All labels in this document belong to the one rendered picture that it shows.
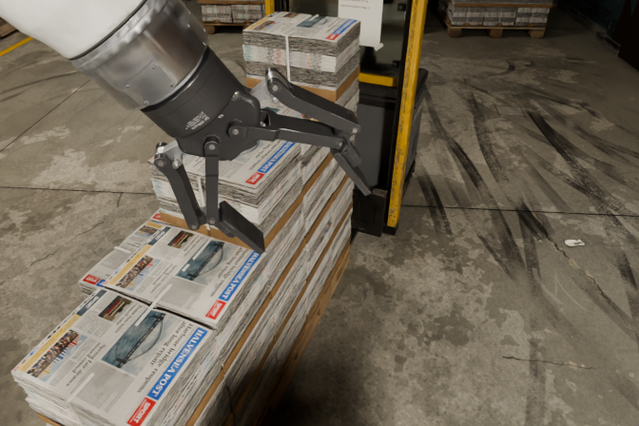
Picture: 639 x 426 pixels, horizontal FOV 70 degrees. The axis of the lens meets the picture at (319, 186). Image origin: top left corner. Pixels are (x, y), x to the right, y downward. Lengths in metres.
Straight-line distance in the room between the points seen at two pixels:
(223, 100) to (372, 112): 2.11
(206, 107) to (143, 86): 0.05
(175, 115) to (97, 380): 0.93
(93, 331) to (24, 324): 1.35
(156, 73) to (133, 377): 0.94
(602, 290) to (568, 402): 0.74
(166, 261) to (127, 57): 1.12
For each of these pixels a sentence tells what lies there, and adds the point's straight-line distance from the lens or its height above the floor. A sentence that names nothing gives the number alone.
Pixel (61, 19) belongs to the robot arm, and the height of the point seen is 1.71.
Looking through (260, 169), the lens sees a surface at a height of 1.07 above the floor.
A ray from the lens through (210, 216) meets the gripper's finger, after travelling 0.47.
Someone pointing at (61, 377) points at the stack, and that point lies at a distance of 1.27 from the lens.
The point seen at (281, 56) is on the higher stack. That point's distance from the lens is 1.73.
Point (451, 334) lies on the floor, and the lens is 2.30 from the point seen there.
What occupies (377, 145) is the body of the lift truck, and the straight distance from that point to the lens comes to 2.54.
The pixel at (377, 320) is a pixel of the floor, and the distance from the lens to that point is 2.28.
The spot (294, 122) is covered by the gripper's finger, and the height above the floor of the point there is 1.59.
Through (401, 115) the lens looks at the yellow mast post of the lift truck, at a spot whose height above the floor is 0.79.
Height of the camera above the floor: 1.78
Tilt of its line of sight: 35 degrees down
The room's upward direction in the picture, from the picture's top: straight up
